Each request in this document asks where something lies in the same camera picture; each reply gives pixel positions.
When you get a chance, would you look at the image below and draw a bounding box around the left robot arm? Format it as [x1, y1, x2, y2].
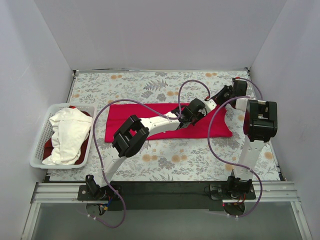
[100, 98, 217, 183]

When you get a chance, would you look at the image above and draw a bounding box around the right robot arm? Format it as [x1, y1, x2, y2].
[212, 77, 278, 199]

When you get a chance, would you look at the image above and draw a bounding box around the floral patterned table mat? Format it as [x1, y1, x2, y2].
[48, 70, 281, 182]

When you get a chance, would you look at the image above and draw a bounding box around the white t shirt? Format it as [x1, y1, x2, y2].
[41, 107, 93, 166]

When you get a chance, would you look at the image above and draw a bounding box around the white plastic laundry basket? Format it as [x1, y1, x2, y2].
[29, 102, 97, 170]

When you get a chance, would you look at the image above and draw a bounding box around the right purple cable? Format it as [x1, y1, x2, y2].
[207, 77, 264, 219]

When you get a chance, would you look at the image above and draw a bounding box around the purple cable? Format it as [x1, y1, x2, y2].
[92, 79, 212, 229]
[207, 77, 264, 219]

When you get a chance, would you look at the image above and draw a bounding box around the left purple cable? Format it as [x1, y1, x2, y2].
[92, 79, 212, 229]

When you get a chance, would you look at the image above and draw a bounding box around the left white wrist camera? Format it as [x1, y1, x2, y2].
[204, 99, 217, 113]

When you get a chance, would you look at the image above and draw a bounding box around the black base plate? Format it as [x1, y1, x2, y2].
[77, 180, 257, 212]

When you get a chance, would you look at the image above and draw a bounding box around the aluminium frame rail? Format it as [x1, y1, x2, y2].
[22, 181, 312, 240]

